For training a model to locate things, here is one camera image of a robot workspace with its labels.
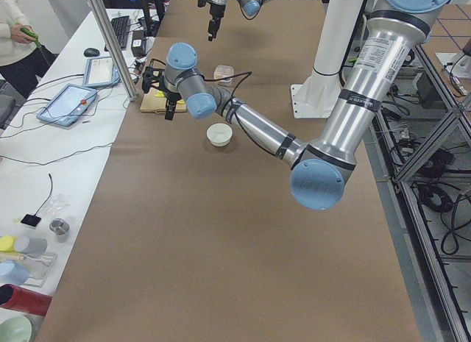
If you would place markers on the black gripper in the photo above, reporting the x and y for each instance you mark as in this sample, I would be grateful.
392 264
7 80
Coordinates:
214 11
171 97

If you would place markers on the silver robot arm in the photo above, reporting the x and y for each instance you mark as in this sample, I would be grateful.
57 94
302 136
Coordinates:
321 168
249 9

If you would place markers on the black power adapter box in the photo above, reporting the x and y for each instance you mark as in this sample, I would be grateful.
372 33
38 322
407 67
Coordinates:
138 44

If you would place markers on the bamboo mat board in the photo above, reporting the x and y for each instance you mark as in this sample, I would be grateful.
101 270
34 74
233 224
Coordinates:
153 102

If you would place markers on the white round bowl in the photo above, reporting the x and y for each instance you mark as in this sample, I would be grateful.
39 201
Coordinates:
219 134

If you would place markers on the blue teach pendant tablet far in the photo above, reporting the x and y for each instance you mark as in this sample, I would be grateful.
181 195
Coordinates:
100 72

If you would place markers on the blue teach pendant tablet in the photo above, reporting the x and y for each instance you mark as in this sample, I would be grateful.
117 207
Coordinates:
100 72
68 105

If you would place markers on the black keyboard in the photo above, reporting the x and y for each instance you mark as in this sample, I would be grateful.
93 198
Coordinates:
121 28

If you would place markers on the black computer mouse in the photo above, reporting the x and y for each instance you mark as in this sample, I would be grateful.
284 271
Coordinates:
91 52

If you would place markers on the blue teach pendant tablet near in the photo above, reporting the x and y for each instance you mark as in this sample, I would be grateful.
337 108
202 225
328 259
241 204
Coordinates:
68 105

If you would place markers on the crumpled clear plastic wrap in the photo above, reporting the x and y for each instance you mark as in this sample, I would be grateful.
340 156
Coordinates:
54 207

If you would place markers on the person in white sweater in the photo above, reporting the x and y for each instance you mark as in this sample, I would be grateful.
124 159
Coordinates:
22 62

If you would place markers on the metal pipe fitting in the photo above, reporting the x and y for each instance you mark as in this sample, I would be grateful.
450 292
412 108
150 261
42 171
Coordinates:
60 228

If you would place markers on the small black square device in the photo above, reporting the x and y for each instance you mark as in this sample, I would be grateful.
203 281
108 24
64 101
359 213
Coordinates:
31 220

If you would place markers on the grey cup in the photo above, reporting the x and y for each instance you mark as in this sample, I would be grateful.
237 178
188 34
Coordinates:
31 246

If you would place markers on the clear acrylic stand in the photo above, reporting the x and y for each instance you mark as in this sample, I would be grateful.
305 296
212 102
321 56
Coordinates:
39 268

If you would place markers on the yellow cup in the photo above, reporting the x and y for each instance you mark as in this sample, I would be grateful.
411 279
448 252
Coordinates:
7 243

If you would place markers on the light blue cup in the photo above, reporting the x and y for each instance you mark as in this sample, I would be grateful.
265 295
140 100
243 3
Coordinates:
13 272

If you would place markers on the red cylinder tube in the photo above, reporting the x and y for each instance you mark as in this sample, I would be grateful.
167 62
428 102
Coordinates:
24 300

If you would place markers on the pale green bowl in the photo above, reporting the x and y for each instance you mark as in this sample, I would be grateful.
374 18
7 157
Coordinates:
16 329

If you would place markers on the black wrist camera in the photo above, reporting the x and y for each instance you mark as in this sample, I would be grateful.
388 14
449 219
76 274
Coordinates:
150 79

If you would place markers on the aluminium frame post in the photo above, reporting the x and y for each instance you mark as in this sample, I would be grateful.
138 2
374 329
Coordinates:
100 14

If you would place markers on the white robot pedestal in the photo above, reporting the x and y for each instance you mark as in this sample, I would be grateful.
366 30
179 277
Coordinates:
317 95

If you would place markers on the green handled tool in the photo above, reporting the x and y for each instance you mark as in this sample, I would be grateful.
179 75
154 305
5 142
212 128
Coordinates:
33 35

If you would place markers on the aluminium frame rack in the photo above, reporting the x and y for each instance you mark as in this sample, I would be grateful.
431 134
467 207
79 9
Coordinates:
421 144

